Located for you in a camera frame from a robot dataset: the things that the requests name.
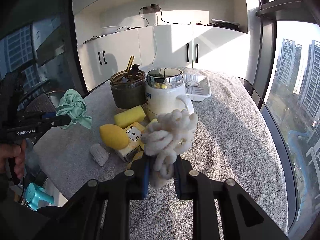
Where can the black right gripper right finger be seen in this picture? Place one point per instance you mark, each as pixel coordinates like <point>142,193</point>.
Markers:
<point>222,210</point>

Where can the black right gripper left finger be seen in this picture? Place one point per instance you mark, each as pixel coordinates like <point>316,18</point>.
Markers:
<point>100,210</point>

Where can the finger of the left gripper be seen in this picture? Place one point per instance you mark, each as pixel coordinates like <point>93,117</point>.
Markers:
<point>50,120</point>

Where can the mint green fabric scrunchie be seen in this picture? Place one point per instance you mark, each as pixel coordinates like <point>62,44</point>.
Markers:
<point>73,105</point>

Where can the yellow egg-shaped sponge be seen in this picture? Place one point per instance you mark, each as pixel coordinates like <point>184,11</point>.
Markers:
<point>113,136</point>

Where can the yellow rectangular sponge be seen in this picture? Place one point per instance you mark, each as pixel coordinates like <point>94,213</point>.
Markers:
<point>126,118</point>

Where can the cream chenille scrunchie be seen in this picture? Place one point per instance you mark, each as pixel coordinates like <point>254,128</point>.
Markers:
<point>165,139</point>

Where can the person's left hand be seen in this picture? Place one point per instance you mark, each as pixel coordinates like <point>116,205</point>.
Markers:
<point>17,153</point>

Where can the small white knitted pad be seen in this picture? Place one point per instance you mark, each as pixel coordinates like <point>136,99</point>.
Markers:
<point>99,154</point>

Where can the teal plastic toy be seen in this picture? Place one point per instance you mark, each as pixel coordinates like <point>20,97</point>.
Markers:
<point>34,193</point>

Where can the grey terry towel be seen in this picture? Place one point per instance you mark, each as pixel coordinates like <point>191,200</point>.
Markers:
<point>231,140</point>

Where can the yellow cartoon tissue pack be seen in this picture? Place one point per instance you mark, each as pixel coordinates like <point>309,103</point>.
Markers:
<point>134,132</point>

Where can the dark glass jar with straw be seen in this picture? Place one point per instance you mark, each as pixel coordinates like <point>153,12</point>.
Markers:
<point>128,86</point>

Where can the white ribbed plastic tray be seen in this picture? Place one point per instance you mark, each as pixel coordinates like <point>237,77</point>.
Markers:
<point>197,87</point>

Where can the white mug with chrome lid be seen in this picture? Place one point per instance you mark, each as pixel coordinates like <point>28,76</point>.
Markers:
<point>165,92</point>

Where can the white lower cabinet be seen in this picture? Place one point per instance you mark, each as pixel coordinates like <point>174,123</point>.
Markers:
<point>220,50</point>

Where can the black cabinet handle left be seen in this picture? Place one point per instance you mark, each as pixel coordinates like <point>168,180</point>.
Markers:
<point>187,52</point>

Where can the black cabinet handle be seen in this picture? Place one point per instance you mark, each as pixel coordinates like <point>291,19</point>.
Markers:
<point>187,52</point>
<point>197,53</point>

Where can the black cabinet handle right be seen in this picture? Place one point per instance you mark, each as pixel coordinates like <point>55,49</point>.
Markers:
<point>197,53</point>

